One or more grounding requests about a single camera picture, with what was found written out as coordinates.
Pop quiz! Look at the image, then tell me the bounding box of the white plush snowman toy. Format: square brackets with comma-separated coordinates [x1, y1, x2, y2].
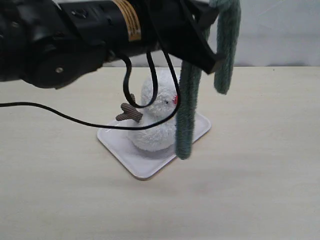
[115, 68, 178, 152]

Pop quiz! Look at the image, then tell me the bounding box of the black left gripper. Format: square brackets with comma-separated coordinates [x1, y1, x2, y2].
[134, 0, 226, 75]

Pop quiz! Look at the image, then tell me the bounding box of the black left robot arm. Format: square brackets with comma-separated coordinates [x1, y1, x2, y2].
[0, 0, 225, 89]

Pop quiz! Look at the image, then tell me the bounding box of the green knitted scarf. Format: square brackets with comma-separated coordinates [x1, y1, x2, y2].
[175, 0, 242, 160]

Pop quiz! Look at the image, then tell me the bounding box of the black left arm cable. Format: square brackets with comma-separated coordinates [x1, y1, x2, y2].
[0, 47, 181, 131]

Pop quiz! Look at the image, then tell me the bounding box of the white backdrop curtain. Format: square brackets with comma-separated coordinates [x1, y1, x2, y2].
[99, 0, 320, 69]

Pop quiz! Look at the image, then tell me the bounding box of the white rectangular plastic tray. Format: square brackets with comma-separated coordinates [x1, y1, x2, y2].
[96, 111, 212, 181]

